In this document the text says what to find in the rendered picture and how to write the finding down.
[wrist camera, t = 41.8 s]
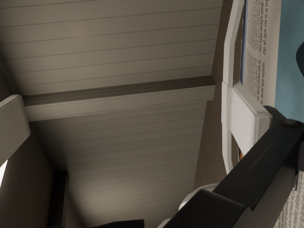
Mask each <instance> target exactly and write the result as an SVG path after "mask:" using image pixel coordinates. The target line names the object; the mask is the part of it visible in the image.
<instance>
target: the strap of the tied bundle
mask: <svg viewBox="0 0 304 228"><path fill-rule="evenodd" d="M243 4H244V0H233V5H232V10H231V14H230V19H229V23H228V29H227V33H226V38H225V42H224V59H223V81H222V117H221V122H222V146H223V159H224V164H225V168H226V173H227V174H228V173H229V172H230V171H231V170H232V169H233V165H232V160H231V134H232V132H231V130H230V120H231V93H232V87H233V65H234V47H235V41H236V36H237V32H238V27H239V23H240V18H241V14H242V9H243Z"/></svg>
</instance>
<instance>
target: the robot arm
mask: <svg viewBox="0 0 304 228"><path fill-rule="evenodd" d="M230 130H231V132H232V134H233V136H234V138H235V140H236V142H237V144H238V145H239V147H240V149H241V151H242V153H243V155H244V157H243V158H242V159H241V160H240V161H239V162H238V164H237V165H236V166H235V167H234V168H233V169H232V170H231V171H230V172H229V173H228V174H227V175H226V177H225V178H224V179H223V180H222V181H221V182H220V183H214V184H209V185H204V186H202V187H199V188H197V189H195V190H194V191H193V192H192V193H190V194H188V195H187V196H186V197H185V198H184V200H183V201H182V203H181V204H180V206H179V211H178V212H177V213H176V214H175V215H174V216H173V217H172V218H168V219H166V220H164V221H163V222H162V223H161V224H160V225H159V226H158V227H157V228H273V227H274V225H275V223H276V222H277V219H278V217H279V215H280V213H281V211H282V209H283V207H284V205H285V204H286V201H287V199H288V197H289V195H290V194H291V191H292V189H293V188H294V190H295V191H297V185H298V179H299V172H304V123H302V122H300V121H297V120H294V119H287V118H286V117H285V116H283V115H282V114H281V113H280V112H279V111H278V110H277V109H276V108H273V107H271V106H268V105H264V106H262V105H261V104H260V103H259V102H258V101H257V100H256V99H255V98H254V97H253V96H252V95H251V94H250V93H249V92H248V91H247V90H246V89H245V88H244V87H243V86H242V85H241V83H240V82H239V81H238V80H236V79H235V78H233V87H232V93H231V120H230ZM30 134H31V132H30V128H29V123H28V119H27V115H26V111H25V107H24V102H23V98H22V96H20V94H19V95H11V96H9V97H8V98H6V99H5V100H3V101H1V102H0V168H1V167H2V166H3V164H4V163H5V162H6V161H7V160H8V159H9V158H10V157H11V156H12V154H13V153H14V152H15V151H16V150H17V149H18V148H19V147H20V146H21V144H22V143H23V142H24V141H25V140H26V139H27V138H28V137H29V136H30ZM92 228H145V225H144V219H138V220H127V221H115V222H111V223H107V224H103V225H100V226H96V227H92Z"/></svg>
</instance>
